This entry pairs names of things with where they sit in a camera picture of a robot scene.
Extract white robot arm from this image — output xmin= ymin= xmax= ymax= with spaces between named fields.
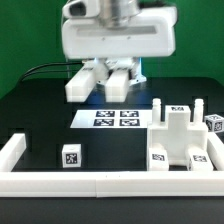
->
xmin=61 ymin=0 xmax=177 ymax=59

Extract white chair seat block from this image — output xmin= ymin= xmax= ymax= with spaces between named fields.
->
xmin=146 ymin=98 xmax=208 ymax=169

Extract white long chair bar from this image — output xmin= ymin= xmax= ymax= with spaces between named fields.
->
xmin=105 ymin=69 xmax=129 ymax=102

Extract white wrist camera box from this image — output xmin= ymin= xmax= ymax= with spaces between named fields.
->
xmin=62 ymin=0 xmax=100 ymax=18

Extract white U-shaped boundary frame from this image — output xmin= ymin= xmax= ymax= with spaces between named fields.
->
xmin=0 ymin=133 xmax=224 ymax=197

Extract white tagged cube right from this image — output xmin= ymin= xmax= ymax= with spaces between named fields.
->
xmin=204 ymin=114 xmax=224 ymax=133

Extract black cables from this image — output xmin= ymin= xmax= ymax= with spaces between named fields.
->
xmin=19 ymin=61 xmax=84 ymax=83

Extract white marker sheet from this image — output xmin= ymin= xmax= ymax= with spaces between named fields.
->
xmin=71 ymin=109 xmax=152 ymax=128

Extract white tagged cube nut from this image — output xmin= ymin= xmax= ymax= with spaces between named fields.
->
xmin=62 ymin=144 xmax=82 ymax=168

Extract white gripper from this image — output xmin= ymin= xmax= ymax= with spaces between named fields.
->
xmin=62 ymin=6 xmax=177 ymax=59

